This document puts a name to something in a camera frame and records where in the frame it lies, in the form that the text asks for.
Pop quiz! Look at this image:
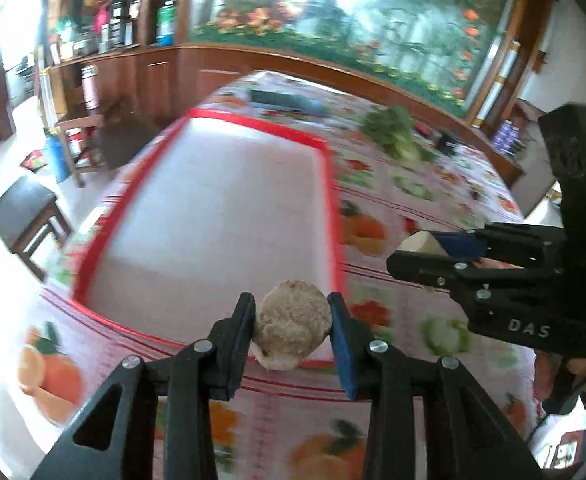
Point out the wooden chair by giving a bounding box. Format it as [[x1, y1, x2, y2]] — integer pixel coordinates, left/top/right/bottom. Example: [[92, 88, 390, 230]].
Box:
[[53, 100, 161, 188]]

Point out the black appliance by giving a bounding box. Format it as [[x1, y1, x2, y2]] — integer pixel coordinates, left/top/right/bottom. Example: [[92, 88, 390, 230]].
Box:
[[108, 0, 134, 51]]

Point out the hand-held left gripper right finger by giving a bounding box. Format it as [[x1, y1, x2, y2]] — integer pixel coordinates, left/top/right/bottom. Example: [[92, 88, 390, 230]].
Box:
[[327, 292, 546, 480]]

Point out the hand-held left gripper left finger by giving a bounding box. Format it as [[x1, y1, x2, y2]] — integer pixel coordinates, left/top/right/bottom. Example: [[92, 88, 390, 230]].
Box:
[[30, 292, 258, 480]]

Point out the colorful bag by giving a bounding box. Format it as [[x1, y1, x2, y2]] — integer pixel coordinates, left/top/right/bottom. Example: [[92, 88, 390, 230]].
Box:
[[20, 150, 48, 172]]

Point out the white rolled paper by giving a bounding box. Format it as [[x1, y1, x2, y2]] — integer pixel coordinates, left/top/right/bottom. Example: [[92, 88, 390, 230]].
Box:
[[475, 45, 521, 128]]

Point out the red rimmed white tray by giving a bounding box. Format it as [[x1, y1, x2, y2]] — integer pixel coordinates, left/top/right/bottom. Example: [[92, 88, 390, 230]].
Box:
[[73, 107, 346, 363]]

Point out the green leafy bok choy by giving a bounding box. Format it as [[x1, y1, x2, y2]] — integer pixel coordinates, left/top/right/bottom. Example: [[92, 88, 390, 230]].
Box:
[[363, 106, 436, 163]]

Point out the flower landscape wall mural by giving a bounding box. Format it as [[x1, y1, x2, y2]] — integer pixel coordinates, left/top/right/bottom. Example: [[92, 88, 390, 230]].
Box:
[[188, 0, 518, 111]]

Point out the pink bottle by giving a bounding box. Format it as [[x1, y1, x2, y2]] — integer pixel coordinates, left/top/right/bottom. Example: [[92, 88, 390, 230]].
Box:
[[82, 65, 98, 110]]

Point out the black device with red part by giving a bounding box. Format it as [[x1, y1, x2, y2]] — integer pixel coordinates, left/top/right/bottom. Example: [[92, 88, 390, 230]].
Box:
[[435, 130, 462, 157]]

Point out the low wooden cabinet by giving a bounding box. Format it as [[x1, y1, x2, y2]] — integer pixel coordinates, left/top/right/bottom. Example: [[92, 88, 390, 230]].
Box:
[[38, 42, 524, 186]]

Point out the fruit printed tablecloth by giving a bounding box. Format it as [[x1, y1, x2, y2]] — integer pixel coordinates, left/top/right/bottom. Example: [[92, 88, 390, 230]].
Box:
[[15, 71, 586, 480]]

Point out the dark long flat object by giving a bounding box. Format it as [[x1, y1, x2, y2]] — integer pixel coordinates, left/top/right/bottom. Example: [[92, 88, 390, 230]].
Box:
[[249, 89, 326, 116]]

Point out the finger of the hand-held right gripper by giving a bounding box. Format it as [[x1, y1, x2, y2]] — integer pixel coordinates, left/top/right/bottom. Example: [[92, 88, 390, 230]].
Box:
[[387, 251, 524, 301], [443, 225, 566, 268]]

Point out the blue green bottle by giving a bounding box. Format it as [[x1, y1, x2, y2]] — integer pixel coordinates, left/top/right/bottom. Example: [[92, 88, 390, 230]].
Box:
[[157, 2, 176, 46]]

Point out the blue water jug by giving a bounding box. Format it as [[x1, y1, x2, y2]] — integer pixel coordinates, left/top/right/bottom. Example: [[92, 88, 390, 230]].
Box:
[[45, 132, 71, 183]]

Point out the dark wooden stool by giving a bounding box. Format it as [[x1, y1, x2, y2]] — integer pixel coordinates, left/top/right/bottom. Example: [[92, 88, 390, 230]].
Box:
[[0, 175, 74, 281]]

